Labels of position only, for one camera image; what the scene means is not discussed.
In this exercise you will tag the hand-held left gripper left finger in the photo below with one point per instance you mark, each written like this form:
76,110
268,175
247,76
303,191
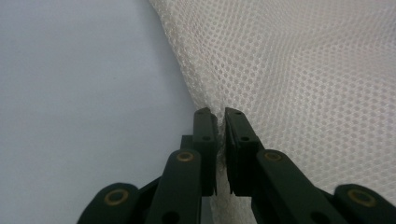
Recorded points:
205,140

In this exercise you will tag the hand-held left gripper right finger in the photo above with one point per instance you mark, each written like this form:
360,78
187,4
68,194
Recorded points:
241,149

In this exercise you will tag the cream mesh cloth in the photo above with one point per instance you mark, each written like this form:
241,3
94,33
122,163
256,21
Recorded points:
295,77

